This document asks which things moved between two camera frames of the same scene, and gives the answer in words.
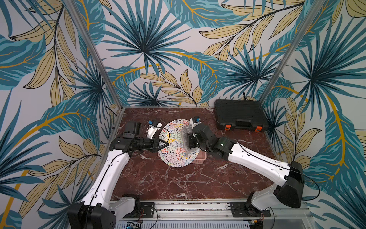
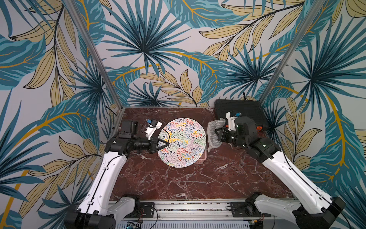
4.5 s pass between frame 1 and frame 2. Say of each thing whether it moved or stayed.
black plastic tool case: stayed
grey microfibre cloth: moved
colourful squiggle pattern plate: stayed
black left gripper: stayed
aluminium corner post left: stayed
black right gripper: moved
